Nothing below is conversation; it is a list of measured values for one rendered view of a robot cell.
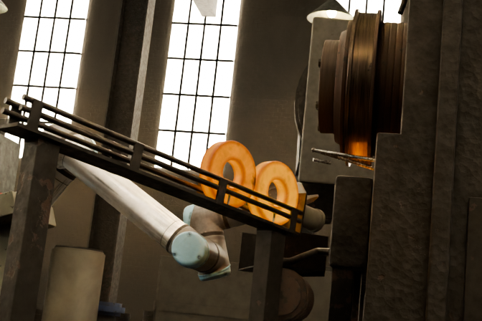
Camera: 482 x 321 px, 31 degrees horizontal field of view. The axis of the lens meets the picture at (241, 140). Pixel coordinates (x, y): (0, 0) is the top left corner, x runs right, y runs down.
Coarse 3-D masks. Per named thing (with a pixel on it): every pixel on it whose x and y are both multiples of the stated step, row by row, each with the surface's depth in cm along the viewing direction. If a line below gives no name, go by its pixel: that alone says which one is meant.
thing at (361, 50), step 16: (368, 16) 253; (352, 32) 245; (368, 32) 246; (352, 48) 243; (368, 48) 243; (352, 64) 242; (368, 64) 241; (352, 80) 242; (368, 80) 241; (352, 96) 242; (368, 96) 241; (352, 112) 243; (368, 112) 242; (352, 128) 245; (352, 144) 249
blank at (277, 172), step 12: (264, 168) 208; (276, 168) 211; (288, 168) 214; (264, 180) 208; (276, 180) 212; (288, 180) 214; (264, 192) 207; (288, 192) 214; (288, 204) 213; (264, 216) 207; (276, 216) 210
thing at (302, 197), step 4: (300, 196) 216; (304, 196) 215; (300, 200) 216; (304, 200) 215; (300, 204) 215; (304, 204) 214; (296, 208) 216; (300, 208) 215; (304, 208) 214; (304, 212) 214; (300, 216) 214; (284, 224) 217; (296, 224) 214; (300, 224) 213; (296, 228) 214; (300, 228) 213; (300, 232) 212
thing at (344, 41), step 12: (348, 24) 255; (348, 36) 250; (348, 48) 247; (348, 60) 245; (336, 72) 248; (336, 84) 248; (336, 96) 248; (336, 108) 249; (336, 120) 251; (336, 132) 254
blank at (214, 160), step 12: (216, 144) 200; (228, 144) 200; (240, 144) 203; (204, 156) 198; (216, 156) 197; (228, 156) 200; (240, 156) 203; (204, 168) 196; (216, 168) 197; (240, 168) 203; (252, 168) 205; (240, 180) 203; (252, 180) 205; (204, 192) 197; (216, 192) 196; (240, 192) 202; (228, 204) 199; (240, 204) 201
